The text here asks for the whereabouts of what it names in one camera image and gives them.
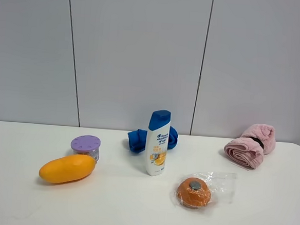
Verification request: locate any purple lid air freshener jar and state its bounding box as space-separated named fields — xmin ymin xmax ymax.
xmin=70 ymin=135 xmax=101 ymax=162

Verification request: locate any pink towel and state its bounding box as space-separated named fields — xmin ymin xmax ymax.
xmin=224 ymin=124 xmax=276 ymax=170

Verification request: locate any white blue shampoo bottle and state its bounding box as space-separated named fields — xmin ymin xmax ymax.
xmin=145 ymin=110 xmax=171 ymax=176

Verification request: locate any orange object in plastic bag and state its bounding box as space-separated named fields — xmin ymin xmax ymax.
xmin=171 ymin=172 xmax=238 ymax=210

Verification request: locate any blue rolled cloth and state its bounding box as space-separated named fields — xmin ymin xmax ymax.
xmin=127 ymin=127 xmax=178 ymax=154

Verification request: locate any thin red thread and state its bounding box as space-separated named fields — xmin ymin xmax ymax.
xmin=230 ymin=162 xmax=249 ymax=171

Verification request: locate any yellow mango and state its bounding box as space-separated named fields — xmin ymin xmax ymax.
xmin=39 ymin=154 xmax=96 ymax=184

